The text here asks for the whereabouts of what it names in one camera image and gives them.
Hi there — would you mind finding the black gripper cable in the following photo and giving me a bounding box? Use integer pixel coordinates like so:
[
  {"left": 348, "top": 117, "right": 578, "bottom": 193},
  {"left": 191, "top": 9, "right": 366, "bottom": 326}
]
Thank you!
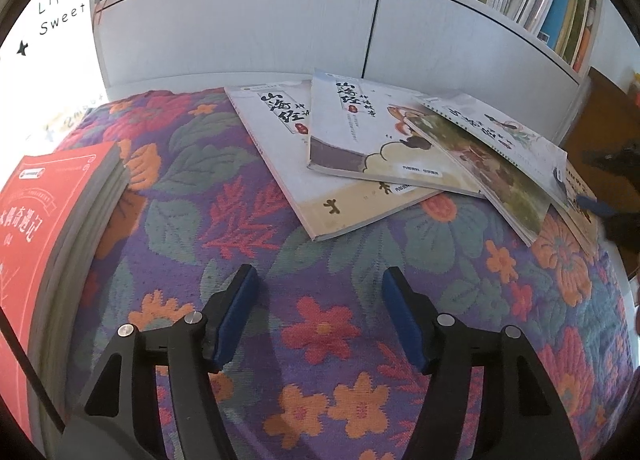
[{"left": 0, "top": 307, "right": 68, "bottom": 436}]

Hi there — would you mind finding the book with green landscape cover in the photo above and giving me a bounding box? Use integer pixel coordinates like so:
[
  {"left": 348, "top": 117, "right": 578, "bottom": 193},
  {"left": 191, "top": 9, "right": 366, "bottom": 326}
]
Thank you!
[{"left": 410, "top": 102, "right": 557, "bottom": 247}]

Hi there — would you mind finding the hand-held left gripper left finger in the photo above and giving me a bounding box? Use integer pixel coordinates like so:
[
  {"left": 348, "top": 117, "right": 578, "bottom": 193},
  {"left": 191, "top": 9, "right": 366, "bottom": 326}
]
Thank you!
[{"left": 60, "top": 264, "right": 260, "bottom": 460}]

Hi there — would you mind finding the white book with orange animal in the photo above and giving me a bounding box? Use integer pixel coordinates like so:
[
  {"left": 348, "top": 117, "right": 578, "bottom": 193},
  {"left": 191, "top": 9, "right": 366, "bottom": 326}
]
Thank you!
[{"left": 306, "top": 69, "right": 483, "bottom": 198}]

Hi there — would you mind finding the white bookshelf cabinet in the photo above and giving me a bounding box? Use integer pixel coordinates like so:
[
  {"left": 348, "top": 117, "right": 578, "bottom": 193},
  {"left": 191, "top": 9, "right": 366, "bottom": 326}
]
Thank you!
[{"left": 89, "top": 0, "right": 606, "bottom": 141}]

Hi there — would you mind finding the floral purple blanket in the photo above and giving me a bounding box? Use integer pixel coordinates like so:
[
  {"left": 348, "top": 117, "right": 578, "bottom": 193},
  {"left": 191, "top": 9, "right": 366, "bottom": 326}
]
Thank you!
[{"left": 35, "top": 90, "right": 640, "bottom": 460}]

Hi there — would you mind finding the orange-red framed cover book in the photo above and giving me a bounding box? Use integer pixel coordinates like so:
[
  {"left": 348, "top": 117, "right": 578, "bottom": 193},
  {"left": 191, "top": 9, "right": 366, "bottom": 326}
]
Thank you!
[{"left": 0, "top": 140, "right": 123, "bottom": 443}]

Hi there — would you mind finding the white mermaid cover book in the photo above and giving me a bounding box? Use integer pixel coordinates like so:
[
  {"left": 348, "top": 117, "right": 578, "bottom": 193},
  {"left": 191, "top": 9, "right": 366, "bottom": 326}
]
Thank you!
[{"left": 224, "top": 82, "right": 443, "bottom": 242}]

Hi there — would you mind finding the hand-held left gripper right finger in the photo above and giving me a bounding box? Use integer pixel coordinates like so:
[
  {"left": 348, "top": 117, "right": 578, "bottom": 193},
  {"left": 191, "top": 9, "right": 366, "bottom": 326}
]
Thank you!
[{"left": 382, "top": 265, "right": 583, "bottom": 460}]

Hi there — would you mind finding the brown wooden cabinet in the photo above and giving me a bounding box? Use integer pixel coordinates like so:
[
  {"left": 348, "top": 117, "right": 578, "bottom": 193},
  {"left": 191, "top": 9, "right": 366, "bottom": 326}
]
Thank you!
[{"left": 562, "top": 66, "right": 640, "bottom": 191}]

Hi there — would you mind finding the white spiral edge book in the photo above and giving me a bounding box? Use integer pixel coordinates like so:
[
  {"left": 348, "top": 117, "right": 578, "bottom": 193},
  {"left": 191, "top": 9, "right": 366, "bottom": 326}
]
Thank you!
[{"left": 419, "top": 91, "right": 570, "bottom": 203}]

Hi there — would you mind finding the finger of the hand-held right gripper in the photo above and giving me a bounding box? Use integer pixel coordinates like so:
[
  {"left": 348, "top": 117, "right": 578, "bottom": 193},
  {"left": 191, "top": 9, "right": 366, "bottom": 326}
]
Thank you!
[
  {"left": 574, "top": 191, "right": 640, "bottom": 253},
  {"left": 580, "top": 137, "right": 640, "bottom": 178}
]

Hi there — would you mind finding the black lettering wall decal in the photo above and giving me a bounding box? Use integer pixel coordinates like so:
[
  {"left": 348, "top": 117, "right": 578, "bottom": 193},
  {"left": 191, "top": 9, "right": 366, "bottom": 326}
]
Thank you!
[{"left": 39, "top": 0, "right": 87, "bottom": 36}]

